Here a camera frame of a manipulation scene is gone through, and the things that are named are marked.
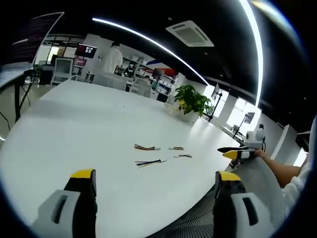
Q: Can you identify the person's white sleeve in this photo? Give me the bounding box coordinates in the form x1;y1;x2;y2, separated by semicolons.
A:
281;138;317;219

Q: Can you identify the JST connector with dark wires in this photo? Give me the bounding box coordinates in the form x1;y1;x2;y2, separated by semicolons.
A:
134;159;167;169

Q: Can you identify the small monitor on stand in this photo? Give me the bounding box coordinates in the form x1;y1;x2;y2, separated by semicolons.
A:
232;112;256;139

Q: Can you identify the ceiling air conditioner vent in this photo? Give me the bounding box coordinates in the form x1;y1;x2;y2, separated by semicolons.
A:
165;20;215;48

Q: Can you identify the green potted plant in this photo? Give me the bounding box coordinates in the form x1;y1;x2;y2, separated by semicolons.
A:
170;84;214;124

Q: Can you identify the JST connector with long striped wires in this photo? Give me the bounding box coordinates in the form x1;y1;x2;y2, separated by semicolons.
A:
134;143;161;152

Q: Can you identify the white office chair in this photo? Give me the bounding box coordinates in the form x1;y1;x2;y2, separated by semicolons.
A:
51;57;75;85

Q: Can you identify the long ceiling light strip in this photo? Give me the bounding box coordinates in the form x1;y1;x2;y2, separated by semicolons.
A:
92;17;209;85

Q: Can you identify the wide ceiling light strip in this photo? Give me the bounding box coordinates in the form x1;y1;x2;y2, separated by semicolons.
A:
238;0;264;108

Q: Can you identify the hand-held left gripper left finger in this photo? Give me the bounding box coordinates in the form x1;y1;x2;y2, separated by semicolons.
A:
31;168;98;238

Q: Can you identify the wall screen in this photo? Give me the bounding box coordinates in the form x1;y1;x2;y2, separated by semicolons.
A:
75;43;98;60

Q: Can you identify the black-legged desk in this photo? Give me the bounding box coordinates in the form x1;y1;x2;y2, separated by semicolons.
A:
0;63;38;123

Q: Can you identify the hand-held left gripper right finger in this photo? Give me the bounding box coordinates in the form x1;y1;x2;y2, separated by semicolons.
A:
213;170;281;238

